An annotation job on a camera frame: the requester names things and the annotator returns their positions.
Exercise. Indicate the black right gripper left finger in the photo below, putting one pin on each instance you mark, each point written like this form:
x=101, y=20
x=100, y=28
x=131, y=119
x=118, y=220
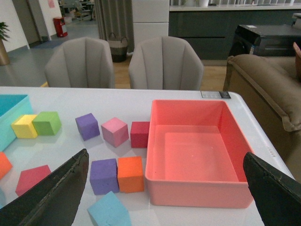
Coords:
x=54, y=201

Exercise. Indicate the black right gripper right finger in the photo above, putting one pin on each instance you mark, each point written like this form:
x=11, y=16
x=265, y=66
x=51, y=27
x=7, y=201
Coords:
x=277, y=196

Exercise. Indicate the light blue foam block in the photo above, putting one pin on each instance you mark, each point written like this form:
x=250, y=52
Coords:
x=109, y=211
x=2, y=198

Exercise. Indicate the red foam block near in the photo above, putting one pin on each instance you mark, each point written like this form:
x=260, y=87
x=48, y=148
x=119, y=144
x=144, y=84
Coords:
x=30, y=177

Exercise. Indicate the purple foam block near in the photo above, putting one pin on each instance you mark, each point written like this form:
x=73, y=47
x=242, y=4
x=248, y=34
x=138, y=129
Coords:
x=103, y=176

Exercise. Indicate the purple foam block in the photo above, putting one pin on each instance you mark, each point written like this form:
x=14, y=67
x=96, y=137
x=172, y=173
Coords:
x=87, y=126
x=103, y=176

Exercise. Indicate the orange foam block left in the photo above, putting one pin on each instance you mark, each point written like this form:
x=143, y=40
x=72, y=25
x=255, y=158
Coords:
x=5, y=165

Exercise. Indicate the orange foam block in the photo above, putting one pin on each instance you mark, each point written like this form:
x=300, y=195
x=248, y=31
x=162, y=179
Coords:
x=130, y=174
x=5, y=165

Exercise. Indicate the green foam block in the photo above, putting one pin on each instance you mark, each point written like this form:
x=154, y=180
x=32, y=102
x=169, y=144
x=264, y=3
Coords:
x=47, y=123

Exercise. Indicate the orange foam block right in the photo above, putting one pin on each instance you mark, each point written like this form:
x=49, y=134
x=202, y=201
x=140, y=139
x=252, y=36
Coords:
x=130, y=174

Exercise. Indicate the yellow foam block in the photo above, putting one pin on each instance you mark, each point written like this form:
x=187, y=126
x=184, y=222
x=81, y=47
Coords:
x=23, y=126

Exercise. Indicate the purple foam block far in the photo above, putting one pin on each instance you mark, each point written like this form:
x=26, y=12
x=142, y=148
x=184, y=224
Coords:
x=87, y=126

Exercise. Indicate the pink foam block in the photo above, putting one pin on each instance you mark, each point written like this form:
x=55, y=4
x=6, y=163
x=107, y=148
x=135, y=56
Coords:
x=115, y=131

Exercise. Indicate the pink plastic bin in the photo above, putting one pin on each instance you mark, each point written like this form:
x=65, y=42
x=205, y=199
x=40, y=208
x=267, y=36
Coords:
x=195, y=155

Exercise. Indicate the teal plastic bin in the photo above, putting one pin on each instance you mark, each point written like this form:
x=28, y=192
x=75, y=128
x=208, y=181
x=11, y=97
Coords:
x=12, y=106

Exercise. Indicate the dark red foam block far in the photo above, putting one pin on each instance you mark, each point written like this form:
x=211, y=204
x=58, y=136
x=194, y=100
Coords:
x=139, y=134

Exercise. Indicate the brown sofa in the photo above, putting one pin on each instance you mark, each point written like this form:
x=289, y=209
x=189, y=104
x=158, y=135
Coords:
x=272, y=90

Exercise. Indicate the table label sticker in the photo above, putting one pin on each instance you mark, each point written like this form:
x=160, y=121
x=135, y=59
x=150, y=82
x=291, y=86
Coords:
x=215, y=94

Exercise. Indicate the left grey chair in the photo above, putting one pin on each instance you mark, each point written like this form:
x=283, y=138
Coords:
x=81, y=63

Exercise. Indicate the grey chair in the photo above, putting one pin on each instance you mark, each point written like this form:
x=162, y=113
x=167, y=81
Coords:
x=81, y=63
x=165, y=63

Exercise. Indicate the potted plant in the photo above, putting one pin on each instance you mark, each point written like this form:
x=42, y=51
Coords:
x=4, y=58

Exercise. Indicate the black appliance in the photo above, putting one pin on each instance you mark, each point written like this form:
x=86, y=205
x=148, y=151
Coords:
x=265, y=40

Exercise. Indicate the woven basket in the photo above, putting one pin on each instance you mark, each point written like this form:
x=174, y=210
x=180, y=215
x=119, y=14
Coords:
x=118, y=46

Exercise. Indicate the right grey chair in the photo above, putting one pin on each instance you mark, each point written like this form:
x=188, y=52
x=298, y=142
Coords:
x=165, y=63

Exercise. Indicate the red fire cabinet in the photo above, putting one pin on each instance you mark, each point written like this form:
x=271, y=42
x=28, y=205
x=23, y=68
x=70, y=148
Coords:
x=60, y=27

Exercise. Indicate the dark grey counter cabinet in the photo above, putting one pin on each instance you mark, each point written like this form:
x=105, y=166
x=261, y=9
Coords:
x=210, y=31

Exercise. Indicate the grey curtain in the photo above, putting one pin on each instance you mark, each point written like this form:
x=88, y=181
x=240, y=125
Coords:
x=115, y=16

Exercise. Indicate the white pillar cabinet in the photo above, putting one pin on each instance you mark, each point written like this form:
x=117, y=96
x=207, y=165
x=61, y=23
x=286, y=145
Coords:
x=150, y=19

